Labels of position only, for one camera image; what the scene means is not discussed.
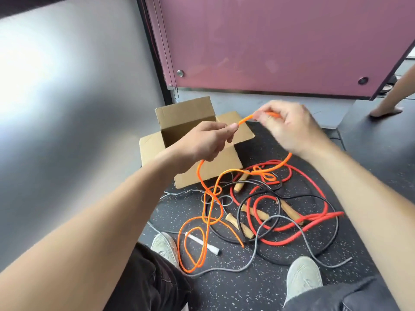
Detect person's left white shoe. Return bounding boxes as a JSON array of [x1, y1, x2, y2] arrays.
[[151, 232, 181, 270]]

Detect black skipping rope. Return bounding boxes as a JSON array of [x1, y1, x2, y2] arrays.
[[204, 179, 340, 266]]

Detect person's dark trousers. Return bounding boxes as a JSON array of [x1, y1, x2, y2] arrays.
[[104, 242, 401, 311]]

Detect person's right white shoe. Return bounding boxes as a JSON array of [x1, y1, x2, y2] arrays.
[[285, 256, 323, 305]]

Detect red skipping rope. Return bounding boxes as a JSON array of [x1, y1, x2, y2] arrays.
[[230, 159, 345, 247]]

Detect black frame post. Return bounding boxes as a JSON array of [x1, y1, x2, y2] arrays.
[[136, 0, 178, 106]]

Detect white rope handle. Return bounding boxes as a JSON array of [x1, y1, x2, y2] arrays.
[[185, 233, 221, 256]]

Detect purple wall panel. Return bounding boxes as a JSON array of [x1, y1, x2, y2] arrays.
[[144, 0, 415, 101]]

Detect grey skipping rope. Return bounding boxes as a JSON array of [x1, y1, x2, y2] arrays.
[[147, 188, 353, 278]]

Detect person's right hand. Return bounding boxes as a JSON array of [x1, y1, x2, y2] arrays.
[[252, 100, 329, 159]]

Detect person's left hand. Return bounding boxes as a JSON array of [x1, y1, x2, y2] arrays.
[[171, 121, 239, 166]]

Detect orange skipping rope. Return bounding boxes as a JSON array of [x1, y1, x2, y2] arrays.
[[177, 111, 293, 274]]

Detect person's right forearm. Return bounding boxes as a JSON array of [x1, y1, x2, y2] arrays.
[[301, 136, 415, 311]]

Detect open cardboard box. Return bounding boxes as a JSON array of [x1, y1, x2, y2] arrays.
[[139, 96, 255, 189]]

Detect person's left forearm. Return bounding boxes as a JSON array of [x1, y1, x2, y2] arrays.
[[0, 148, 183, 311]]

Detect dark slipper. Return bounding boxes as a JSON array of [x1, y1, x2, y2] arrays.
[[379, 74, 399, 95]]

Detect person's white shoe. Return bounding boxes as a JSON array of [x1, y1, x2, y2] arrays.
[[151, 232, 181, 270], [285, 256, 323, 305]]

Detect wooden rope handle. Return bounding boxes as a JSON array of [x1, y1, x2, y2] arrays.
[[233, 171, 251, 193], [241, 205, 270, 221], [225, 213, 255, 240], [277, 199, 304, 226]]

